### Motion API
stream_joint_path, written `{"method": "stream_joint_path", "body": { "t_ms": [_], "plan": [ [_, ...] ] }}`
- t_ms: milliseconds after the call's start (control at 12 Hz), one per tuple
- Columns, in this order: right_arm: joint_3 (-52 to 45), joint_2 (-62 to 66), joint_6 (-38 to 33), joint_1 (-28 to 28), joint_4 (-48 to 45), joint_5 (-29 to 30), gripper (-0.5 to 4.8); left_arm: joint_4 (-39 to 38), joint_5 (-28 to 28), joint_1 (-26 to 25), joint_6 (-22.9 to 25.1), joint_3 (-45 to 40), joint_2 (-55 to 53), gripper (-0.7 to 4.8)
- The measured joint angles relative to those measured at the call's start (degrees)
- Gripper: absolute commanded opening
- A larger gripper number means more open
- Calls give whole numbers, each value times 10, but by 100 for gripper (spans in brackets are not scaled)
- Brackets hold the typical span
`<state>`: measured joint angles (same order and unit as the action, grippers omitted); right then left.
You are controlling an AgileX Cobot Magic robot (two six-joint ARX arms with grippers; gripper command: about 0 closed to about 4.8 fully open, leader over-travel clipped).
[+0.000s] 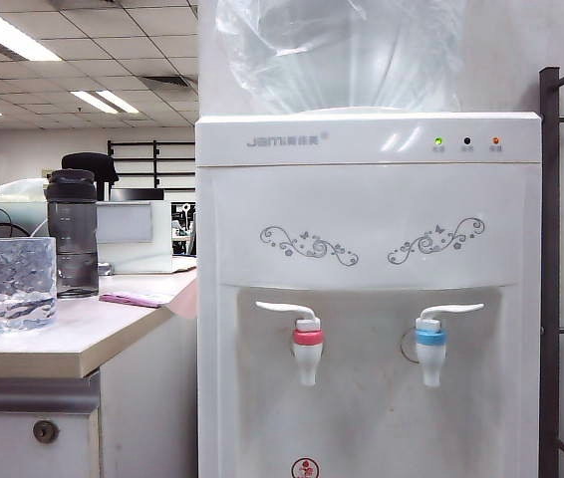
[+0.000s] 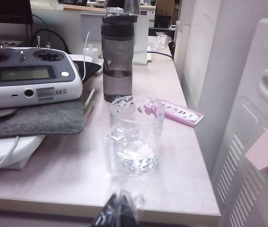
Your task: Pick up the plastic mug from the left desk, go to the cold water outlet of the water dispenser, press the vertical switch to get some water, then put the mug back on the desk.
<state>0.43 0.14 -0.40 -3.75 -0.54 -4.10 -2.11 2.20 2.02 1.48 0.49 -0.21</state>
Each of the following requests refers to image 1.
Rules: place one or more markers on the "white plastic bag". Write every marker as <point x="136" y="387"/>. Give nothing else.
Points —
<point x="23" y="189"/>

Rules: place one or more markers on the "white water dispenser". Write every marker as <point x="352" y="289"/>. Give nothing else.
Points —
<point x="362" y="199"/>

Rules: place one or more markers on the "round metal drawer lock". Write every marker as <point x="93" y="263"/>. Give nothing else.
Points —
<point x="45" y="431"/>

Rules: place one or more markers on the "red hot water tap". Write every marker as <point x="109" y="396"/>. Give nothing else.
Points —
<point x="307" y="358"/>

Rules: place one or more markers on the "pink paper sheet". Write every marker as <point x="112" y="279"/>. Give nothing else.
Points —
<point x="132" y="299"/>

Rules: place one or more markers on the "dark grey water bottle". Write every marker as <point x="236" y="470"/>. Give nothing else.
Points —
<point x="73" y="239"/>

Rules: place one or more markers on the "white office desk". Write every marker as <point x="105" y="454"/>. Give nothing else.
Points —
<point x="147" y="398"/>

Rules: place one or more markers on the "ceiling air vent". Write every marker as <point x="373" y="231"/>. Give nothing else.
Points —
<point x="170" y="81"/>

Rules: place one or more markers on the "plastic-wrapped water jug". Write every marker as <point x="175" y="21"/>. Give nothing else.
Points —
<point x="337" y="60"/>

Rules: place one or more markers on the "black slatted metal rack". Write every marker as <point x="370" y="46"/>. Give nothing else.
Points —
<point x="155" y="164"/>

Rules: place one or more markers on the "long ceiling light panel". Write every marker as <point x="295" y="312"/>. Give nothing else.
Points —
<point x="13" y="37"/>

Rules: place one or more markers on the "blue cold water tap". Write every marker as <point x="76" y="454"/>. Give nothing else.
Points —
<point x="430" y="363"/>

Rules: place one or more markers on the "clear plastic mug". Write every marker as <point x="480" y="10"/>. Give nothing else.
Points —
<point x="15" y="284"/>

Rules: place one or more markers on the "double ceiling light panel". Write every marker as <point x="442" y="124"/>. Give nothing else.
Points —
<point x="102" y="101"/>

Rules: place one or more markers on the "black office chair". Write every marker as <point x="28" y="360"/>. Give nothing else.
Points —
<point x="87" y="164"/>

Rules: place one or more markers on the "white desk partition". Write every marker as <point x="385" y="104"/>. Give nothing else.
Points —
<point x="132" y="249"/>

